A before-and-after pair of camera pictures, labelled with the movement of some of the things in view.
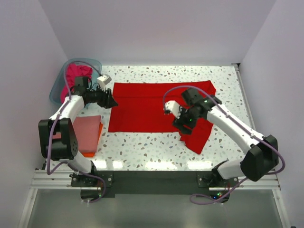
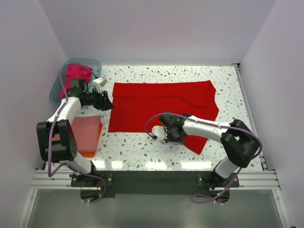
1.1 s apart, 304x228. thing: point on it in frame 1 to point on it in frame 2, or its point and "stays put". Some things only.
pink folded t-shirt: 87,128 stays put
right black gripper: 183,120 to 171,135
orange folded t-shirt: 91,154 stays put
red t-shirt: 138,107 stays put
